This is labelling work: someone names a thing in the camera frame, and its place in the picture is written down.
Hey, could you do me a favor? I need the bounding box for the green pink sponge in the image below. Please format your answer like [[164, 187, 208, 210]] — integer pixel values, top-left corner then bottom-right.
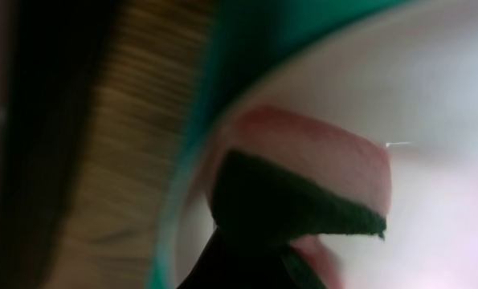
[[209, 106, 391, 288]]

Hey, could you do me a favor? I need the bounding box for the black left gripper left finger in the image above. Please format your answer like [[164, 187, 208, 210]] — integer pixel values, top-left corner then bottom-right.
[[178, 229, 279, 289]]

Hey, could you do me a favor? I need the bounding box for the blue plastic tray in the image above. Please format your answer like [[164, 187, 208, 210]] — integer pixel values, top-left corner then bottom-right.
[[146, 0, 405, 289]]

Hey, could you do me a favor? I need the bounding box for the white plate with stain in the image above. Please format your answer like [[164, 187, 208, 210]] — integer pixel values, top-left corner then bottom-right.
[[172, 1, 478, 288]]

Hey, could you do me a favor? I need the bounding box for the black water tray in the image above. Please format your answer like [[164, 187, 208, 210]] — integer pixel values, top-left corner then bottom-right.
[[0, 0, 122, 288]]

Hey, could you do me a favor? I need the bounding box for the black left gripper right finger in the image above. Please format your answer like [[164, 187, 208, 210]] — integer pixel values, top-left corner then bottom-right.
[[280, 245, 327, 289]]

